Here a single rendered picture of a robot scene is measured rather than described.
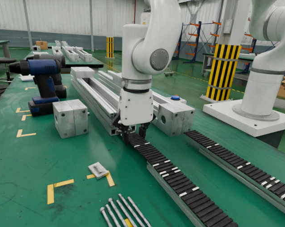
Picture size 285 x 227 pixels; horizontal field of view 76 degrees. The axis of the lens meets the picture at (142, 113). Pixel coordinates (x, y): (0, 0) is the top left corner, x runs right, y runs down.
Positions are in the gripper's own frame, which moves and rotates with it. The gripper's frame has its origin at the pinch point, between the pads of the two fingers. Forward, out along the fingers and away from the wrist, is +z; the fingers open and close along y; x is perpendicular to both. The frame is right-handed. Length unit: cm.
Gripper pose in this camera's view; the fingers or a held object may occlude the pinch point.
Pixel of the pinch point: (133, 135)
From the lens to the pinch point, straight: 58.1
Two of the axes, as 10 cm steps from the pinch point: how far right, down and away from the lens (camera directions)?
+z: -0.6, 9.2, 3.8
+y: 8.8, -1.3, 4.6
